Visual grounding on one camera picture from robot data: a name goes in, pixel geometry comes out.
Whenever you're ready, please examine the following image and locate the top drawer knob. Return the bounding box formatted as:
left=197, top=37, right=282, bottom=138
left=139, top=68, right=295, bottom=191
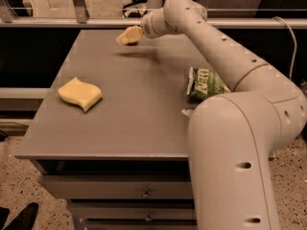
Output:
left=142, top=189, right=152, bottom=199

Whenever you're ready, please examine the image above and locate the white cable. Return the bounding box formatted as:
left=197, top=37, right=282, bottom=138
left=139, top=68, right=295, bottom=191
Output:
left=272, top=15, right=298, bottom=81

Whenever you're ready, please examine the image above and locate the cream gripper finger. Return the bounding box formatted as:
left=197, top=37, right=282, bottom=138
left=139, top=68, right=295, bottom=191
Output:
left=116, top=26, right=143, bottom=45

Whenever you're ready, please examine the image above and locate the metal railing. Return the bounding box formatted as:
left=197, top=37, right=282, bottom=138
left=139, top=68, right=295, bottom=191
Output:
left=1, top=0, right=307, bottom=30

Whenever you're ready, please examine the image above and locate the grey drawer cabinet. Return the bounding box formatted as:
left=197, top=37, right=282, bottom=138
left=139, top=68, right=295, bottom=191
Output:
left=17, top=31, right=204, bottom=230

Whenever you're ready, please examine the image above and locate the yellow sponge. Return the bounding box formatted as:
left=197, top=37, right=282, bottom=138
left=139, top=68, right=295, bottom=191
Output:
left=58, top=78, right=103, bottom=112

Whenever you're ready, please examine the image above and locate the drawer knob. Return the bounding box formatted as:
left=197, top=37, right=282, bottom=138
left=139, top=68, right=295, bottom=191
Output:
left=144, top=214, right=153, bottom=222
left=142, top=189, right=152, bottom=199

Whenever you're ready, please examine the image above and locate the orange fruit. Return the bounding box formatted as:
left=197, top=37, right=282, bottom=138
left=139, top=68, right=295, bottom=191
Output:
left=128, top=40, right=138, bottom=46

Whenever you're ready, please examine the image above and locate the green chip bag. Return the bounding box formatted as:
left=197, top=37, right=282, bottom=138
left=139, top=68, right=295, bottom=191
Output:
left=186, top=67, right=230, bottom=101

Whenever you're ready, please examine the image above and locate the black office chair base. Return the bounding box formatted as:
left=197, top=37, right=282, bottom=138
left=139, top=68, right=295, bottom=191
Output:
left=121, top=0, right=171, bottom=19

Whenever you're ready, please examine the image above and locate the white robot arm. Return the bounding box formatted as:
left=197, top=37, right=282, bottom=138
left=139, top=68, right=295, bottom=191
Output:
left=116, top=0, right=307, bottom=230

